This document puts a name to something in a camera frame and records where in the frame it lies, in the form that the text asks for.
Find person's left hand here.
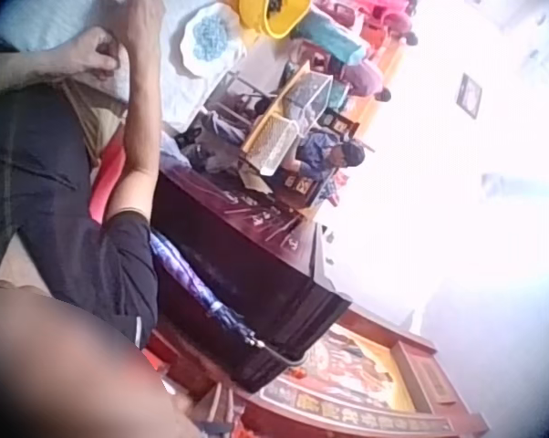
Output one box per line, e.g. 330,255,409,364
60,26,130,85

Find person's right hand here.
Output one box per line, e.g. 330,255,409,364
120,0,167,47

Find person's legs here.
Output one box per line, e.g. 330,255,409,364
63,80,130,159

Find pale blue tablecloth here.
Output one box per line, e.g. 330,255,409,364
113,0,258,134

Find light blue cloth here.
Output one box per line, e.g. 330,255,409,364
0,0,135,52

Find white plate of blue beads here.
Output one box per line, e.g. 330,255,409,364
179,3,249,78

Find red plastic stool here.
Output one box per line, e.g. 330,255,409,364
88,130,130,225

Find heap of grey clothes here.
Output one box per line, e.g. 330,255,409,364
176,111,246,177

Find metal folding chair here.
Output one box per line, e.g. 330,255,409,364
203,68,281,131

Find yellow plastic bucket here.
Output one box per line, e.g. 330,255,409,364
236,0,313,38

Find teal bundle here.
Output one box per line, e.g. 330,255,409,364
297,11,368,66

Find purple blue folded umbrella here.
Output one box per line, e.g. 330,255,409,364
148,227,267,350

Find dark wooden cabinet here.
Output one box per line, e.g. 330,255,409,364
150,172,353,394

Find red cabinet with painted panel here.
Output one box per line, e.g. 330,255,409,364
145,304,491,438

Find yellow wire mesh cage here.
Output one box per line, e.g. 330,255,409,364
240,62,336,178

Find dark framed wall picture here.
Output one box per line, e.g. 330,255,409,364
455,71,484,120

